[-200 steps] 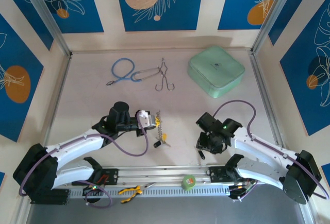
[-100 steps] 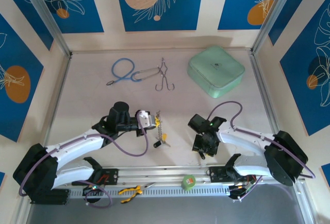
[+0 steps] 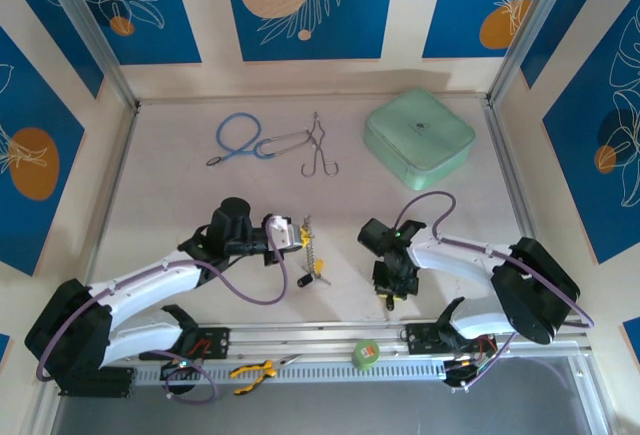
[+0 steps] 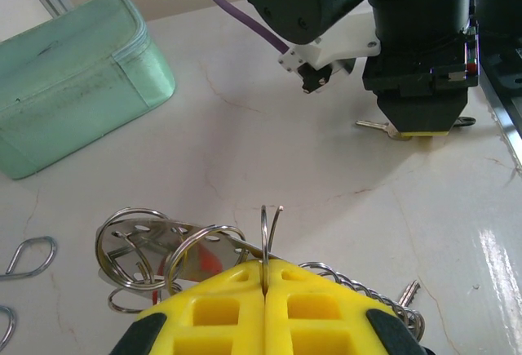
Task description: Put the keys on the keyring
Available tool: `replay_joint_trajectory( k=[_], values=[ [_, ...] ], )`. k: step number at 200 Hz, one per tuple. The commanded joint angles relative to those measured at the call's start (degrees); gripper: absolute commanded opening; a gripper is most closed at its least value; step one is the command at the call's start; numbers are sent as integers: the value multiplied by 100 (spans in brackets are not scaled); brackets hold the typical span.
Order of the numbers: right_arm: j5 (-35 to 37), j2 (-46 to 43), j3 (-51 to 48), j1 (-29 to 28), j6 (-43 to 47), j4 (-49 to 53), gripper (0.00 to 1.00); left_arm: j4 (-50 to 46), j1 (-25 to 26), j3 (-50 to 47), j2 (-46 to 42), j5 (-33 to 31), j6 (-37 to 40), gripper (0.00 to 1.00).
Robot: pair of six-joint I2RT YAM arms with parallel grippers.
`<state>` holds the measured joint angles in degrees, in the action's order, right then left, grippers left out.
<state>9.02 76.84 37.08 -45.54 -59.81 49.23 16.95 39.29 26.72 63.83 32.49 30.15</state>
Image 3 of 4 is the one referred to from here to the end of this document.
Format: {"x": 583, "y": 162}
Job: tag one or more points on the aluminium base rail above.
{"x": 320, "y": 335}

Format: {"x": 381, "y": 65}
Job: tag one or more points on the aluminium frame post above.
{"x": 525, "y": 40}
{"x": 100, "y": 50}

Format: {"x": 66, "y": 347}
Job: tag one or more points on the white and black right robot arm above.
{"x": 450, "y": 255}

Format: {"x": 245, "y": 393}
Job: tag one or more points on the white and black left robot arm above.
{"x": 150, "y": 275}

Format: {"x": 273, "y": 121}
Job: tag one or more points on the green tape roll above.
{"x": 366, "y": 354}

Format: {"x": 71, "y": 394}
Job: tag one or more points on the mint green zipper case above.
{"x": 417, "y": 135}

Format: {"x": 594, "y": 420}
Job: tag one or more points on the blue stethoscope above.
{"x": 218, "y": 131}

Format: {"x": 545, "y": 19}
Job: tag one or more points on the metal crucible tongs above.
{"x": 316, "y": 149}

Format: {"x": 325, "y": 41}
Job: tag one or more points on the silver key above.
{"x": 324, "y": 280}

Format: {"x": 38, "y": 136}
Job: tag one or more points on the yellow key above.
{"x": 318, "y": 267}

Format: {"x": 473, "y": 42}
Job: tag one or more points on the black key fob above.
{"x": 304, "y": 282}

